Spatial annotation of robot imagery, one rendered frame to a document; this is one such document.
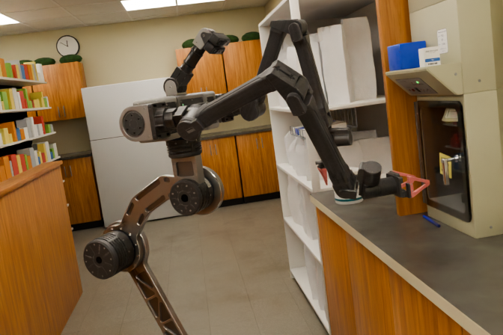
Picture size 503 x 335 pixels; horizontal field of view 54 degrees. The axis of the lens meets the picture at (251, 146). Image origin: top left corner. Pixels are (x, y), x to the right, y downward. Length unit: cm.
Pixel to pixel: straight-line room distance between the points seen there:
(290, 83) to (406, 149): 77
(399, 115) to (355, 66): 106
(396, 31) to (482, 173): 63
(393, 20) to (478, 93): 48
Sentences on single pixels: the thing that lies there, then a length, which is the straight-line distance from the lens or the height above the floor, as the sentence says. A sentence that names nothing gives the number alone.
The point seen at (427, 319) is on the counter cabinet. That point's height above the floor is 80.
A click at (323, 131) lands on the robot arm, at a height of 136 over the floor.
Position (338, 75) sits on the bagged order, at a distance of 286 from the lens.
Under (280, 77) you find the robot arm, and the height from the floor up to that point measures 153.
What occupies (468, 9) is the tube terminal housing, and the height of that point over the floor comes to 167.
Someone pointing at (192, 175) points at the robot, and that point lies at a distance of 193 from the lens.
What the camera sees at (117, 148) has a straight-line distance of 641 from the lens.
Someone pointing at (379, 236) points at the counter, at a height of 94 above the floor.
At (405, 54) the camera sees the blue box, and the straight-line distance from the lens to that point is 181.
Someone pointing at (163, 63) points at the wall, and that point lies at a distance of 703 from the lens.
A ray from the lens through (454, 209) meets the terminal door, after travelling 182.
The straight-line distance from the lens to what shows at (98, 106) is 641.
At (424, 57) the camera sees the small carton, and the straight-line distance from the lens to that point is 170.
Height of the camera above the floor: 151
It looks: 7 degrees down
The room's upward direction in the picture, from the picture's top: 8 degrees counter-clockwise
